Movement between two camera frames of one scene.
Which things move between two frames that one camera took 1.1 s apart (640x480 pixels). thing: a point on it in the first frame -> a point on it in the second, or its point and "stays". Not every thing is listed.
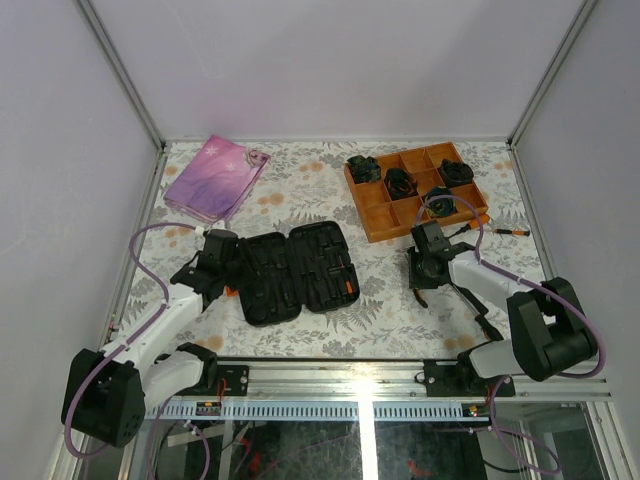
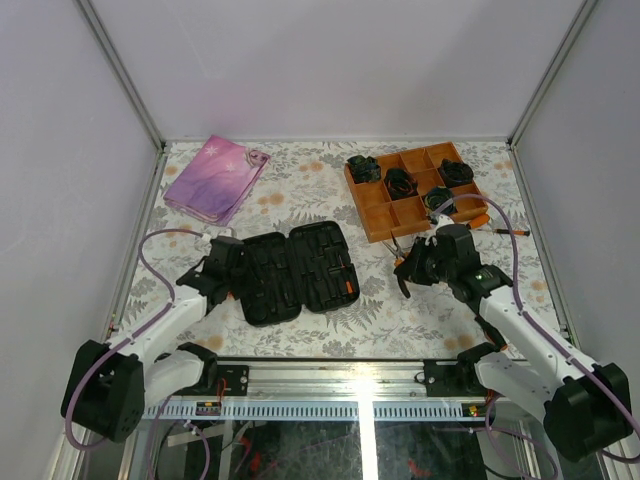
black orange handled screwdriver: x=477 y=308 stays
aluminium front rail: x=378 y=381 stays
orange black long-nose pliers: x=419 y=296 -> x=400 y=257
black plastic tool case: x=308 y=267 stays
